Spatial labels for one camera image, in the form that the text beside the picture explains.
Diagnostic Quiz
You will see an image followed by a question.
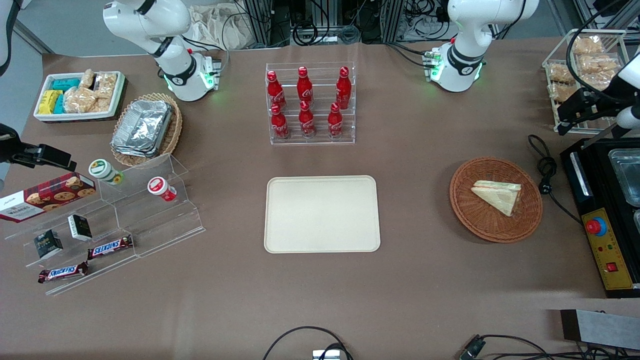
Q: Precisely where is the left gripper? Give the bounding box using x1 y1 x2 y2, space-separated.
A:
556 106 624 137

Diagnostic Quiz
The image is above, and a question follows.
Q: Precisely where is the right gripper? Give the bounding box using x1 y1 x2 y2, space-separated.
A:
0 124 43 166

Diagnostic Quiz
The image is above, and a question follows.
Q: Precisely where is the triangular sandwich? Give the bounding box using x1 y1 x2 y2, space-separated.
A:
471 180 522 217

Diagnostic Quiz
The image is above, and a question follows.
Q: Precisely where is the aluminium foil tray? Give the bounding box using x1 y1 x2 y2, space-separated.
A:
110 135 163 159
115 100 174 150

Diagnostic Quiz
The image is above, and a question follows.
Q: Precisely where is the round brown wicker basket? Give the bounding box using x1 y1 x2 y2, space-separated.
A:
449 157 544 244

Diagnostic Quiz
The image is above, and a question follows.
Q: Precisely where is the oval light wicker basket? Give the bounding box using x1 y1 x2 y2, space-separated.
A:
110 92 183 168

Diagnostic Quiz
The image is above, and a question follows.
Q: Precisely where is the beige plastic serving tray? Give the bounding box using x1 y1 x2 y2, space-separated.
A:
264 175 382 254

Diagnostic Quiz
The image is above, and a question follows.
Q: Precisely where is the grey metal lever bar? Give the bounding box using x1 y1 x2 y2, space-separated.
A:
582 125 618 150

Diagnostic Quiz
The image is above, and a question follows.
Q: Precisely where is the black countertop appliance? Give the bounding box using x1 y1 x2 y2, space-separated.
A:
560 136 640 299

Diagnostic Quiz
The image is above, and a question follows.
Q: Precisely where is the yellow snack packet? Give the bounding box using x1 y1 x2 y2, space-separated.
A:
38 90 64 115

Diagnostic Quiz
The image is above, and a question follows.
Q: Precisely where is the red Walkers cookie box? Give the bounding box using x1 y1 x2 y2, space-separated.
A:
0 172 97 223

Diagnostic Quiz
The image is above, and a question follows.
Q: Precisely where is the white rectangular snack bin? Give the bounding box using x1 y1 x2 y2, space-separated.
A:
33 71 126 123

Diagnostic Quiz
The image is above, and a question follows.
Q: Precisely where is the steel appliance pan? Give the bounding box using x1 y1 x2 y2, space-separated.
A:
608 148 640 208

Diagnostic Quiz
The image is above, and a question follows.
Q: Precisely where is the green-lidded yoghurt cup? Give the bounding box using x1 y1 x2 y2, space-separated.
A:
88 158 124 186

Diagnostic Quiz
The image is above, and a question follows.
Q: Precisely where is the small black snack box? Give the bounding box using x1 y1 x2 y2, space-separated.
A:
67 214 93 242
33 229 64 260

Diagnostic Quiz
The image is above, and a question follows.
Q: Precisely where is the Snickers chocolate bar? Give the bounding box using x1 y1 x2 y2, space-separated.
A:
38 261 89 284
87 235 134 261

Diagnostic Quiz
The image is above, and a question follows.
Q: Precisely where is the red-lidded yoghurt cup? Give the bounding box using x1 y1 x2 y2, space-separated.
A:
147 176 178 203

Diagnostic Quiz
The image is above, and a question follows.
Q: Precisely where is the clear acrylic step display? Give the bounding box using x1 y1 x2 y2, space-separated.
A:
4 153 206 297

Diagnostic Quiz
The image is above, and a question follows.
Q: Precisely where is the red Coca-Cola bottle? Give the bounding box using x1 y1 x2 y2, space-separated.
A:
298 100 317 138
335 66 352 110
266 70 287 110
270 104 291 140
327 102 344 139
297 66 314 106

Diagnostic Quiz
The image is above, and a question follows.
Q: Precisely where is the clear acrylic bottle rack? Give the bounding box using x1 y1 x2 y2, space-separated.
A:
265 62 357 146

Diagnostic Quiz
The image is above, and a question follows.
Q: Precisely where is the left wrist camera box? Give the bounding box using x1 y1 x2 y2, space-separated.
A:
558 88 600 125

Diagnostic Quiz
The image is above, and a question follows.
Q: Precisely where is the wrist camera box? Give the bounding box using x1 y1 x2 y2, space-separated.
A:
20 143 77 171
558 88 600 125

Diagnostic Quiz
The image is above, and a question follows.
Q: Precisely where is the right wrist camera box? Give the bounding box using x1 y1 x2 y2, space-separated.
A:
20 143 77 171

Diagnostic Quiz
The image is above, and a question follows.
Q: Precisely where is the black power cable with plug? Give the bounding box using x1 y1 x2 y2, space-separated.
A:
528 134 583 225

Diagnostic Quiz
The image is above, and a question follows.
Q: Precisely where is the white wire basket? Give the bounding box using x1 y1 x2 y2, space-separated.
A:
542 29 640 135

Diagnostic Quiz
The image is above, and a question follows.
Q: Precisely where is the aluminium frame post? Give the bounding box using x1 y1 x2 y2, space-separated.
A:
243 0 273 48
382 0 406 43

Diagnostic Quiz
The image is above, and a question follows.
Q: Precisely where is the black cable with connector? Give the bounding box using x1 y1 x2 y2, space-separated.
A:
459 334 640 360

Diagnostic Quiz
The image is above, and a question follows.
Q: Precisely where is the black looped cable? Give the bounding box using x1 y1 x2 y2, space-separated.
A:
262 326 354 360

